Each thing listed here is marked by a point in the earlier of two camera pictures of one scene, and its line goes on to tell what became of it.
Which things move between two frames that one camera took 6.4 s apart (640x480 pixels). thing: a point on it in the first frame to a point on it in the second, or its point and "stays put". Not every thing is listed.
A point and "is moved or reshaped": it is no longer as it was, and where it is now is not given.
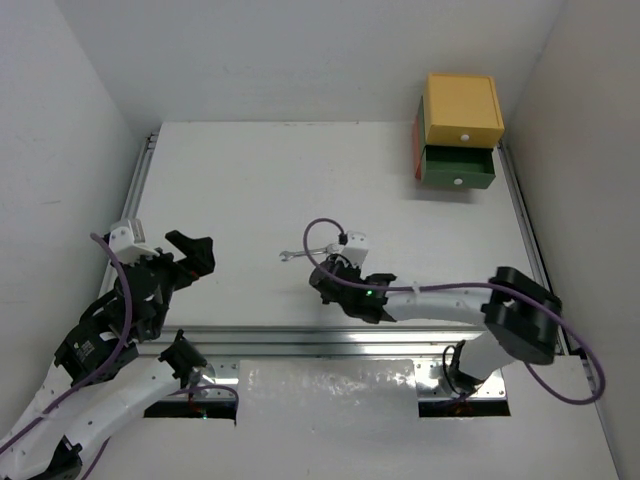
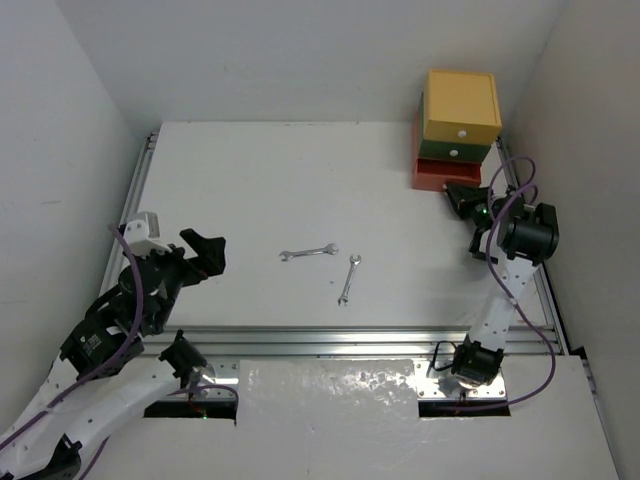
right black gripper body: [345, 263] to [477, 209]
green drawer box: [453, 166] is moved or reshaped
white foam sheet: [327, 392] stays put
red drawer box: [416, 149] is moved or reshaped
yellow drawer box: [462, 110] stays put
